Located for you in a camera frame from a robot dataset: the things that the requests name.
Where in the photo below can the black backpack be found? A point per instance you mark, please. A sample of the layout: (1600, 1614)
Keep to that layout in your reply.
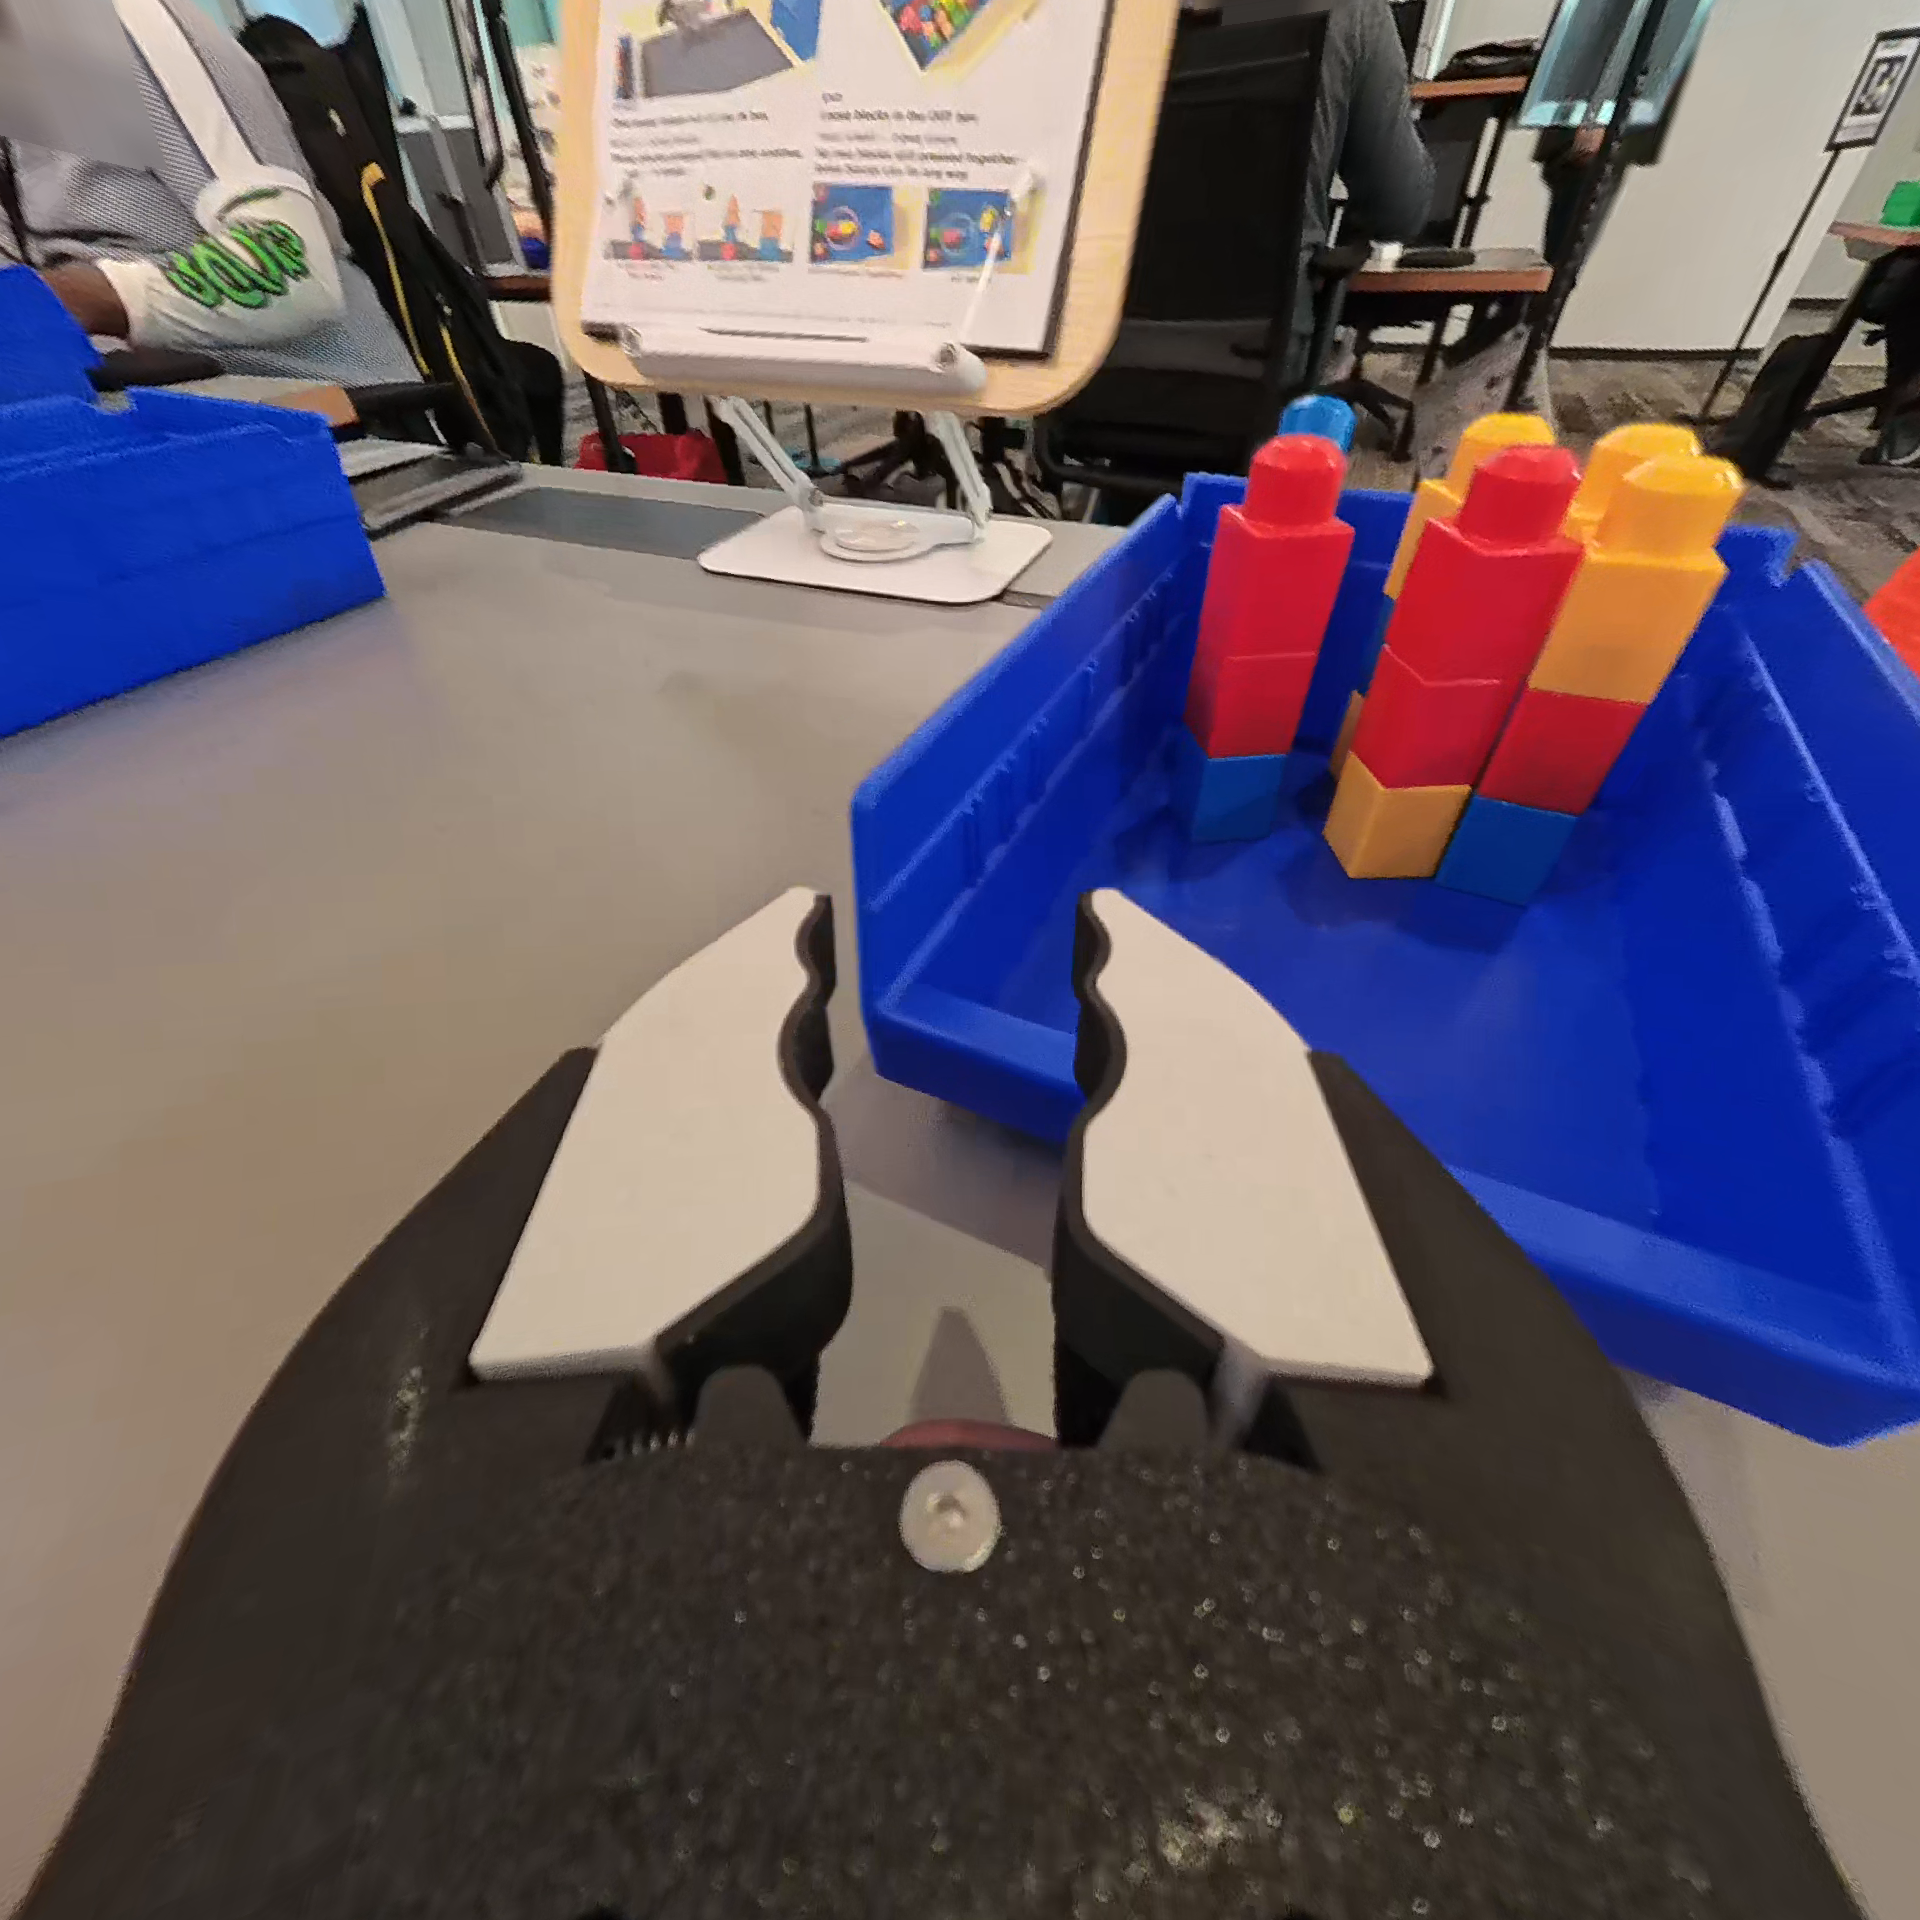
(405, 270)

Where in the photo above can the blue plastic bin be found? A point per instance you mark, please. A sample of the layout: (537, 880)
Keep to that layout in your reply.
(1349, 1080)
(182, 570)

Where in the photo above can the black folder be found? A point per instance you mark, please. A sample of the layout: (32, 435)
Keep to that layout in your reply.
(436, 488)

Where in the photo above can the black office chair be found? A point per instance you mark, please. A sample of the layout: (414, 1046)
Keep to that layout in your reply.
(1200, 224)

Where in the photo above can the instruction sheet on white stand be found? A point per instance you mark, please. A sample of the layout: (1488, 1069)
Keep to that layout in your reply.
(1126, 150)

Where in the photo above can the small framed sign stand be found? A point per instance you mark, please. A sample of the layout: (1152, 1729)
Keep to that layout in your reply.
(1874, 89)

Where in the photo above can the red bag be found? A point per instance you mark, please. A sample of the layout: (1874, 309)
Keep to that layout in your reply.
(661, 456)

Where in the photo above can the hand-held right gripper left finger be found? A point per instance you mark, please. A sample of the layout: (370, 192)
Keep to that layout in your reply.
(661, 1200)

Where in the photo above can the orange traffic cone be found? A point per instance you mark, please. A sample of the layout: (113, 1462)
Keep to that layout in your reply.
(1902, 615)

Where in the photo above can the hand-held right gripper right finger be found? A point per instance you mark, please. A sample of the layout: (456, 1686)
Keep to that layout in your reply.
(1230, 1200)

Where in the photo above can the dark grey desk mat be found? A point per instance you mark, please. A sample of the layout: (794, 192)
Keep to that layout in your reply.
(599, 517)

